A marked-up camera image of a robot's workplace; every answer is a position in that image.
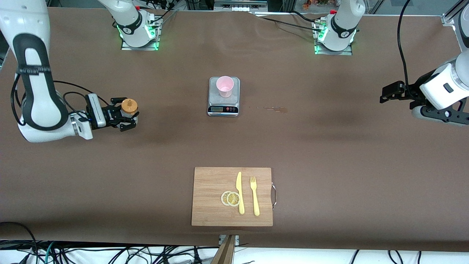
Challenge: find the translucent orange-capped sauce bottle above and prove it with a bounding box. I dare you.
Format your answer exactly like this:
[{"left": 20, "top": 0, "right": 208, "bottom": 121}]
[{"left": 121, "top": 98, "right": 139, "bottom": 120}]

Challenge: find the pink plastic cup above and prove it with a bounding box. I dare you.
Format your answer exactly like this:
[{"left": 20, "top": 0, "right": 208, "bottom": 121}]
[{"left": 216, "top": 76, "right": 234, "bottom": 98}]

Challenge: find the silver digital kitchen scale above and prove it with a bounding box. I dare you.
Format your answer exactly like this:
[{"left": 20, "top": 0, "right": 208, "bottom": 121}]
[{"left": 207, "top": 77, "right": 240, "bottom": 117}]

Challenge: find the wooden cutting board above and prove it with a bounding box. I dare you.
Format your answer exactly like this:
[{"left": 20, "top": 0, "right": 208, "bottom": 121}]
[{"left": 191, "top": 167, "right": 277, "bottom": 227}]

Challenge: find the yellow plastic knife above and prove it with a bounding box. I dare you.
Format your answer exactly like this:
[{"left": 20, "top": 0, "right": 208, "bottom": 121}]
[{"left": 236, "top": 172, "right": 245, "bottom": 215}]

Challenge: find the yellow plastic fork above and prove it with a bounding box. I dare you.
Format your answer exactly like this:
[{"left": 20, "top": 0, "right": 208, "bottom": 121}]
[{"left": 250, "top": 176, "right": 260, "bottom": 216}]

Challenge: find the white power strip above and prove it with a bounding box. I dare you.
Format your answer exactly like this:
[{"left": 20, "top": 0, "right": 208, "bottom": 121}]
[{"left": 214, "top": 0, "right": 269, "bottom": 12}]

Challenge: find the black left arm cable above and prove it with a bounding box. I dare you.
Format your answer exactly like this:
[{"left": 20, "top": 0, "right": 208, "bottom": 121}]
[{"left": 398, "top": 0, "right": 417, "bottom": 98}]

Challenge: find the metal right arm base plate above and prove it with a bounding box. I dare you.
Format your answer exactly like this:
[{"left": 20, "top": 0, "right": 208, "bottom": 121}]
[{"left": 121, "top": 15, "right": 162, "bottom": 51}]

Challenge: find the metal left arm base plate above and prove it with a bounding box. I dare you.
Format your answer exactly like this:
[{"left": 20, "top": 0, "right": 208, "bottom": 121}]
[{"left": 314, "top": 22, "right": 353, "bottom": 56}]

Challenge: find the aluminium frame rail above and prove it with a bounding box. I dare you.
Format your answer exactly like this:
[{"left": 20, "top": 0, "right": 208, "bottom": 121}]
[{"left": 441, "top": 0, "right": 469, "bottom": 27}]

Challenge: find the black base cable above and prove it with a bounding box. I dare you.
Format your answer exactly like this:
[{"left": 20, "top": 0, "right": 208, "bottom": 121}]
[{"left": 145, "top": 0, "right": 180, "bottom": 26}]

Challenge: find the black table cable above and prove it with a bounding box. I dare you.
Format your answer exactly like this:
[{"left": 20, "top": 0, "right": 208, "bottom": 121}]
[{"left": 253, "top": 11, "right": 325, "bottom": 33}]

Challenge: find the teal floor cable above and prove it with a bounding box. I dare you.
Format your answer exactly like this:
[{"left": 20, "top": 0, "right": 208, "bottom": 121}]
[{"left": 43, "top": 241, "right": 55, "bottom": 264}]

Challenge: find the wooden post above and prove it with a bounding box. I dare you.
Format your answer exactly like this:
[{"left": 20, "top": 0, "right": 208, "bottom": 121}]
[{"left": 210, "top": 235, "right": 237, "bottom": 264}]

